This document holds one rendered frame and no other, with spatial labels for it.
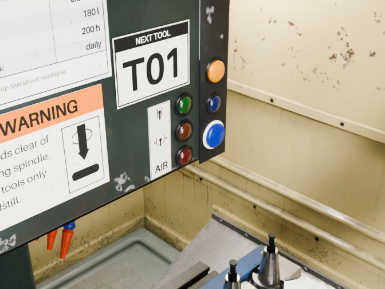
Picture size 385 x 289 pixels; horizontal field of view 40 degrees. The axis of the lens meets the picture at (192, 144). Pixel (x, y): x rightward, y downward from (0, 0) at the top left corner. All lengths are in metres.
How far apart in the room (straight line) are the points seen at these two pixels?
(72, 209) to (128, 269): 1.56
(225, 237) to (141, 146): 1.27
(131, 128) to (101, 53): 0.09
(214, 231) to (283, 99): 0.58
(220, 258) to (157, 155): 1.21
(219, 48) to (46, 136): 0.22
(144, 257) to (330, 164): 0.95
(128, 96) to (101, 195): 0.11
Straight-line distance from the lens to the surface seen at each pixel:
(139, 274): 2.06
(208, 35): 0.58
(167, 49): 0.54
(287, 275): 1.10
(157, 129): 0.56
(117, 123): 0.53
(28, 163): 0.48
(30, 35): 0.45
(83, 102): 0.49
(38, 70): 0.46
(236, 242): 1.78
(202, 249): 1.81
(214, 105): 0.61
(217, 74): 0.60
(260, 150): 1.60
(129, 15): 0.50
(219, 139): 0.63
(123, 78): 0.51
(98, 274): 2.07
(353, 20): 1.31
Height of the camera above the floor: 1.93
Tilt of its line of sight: 28 degrees down
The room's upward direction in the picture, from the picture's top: straight up
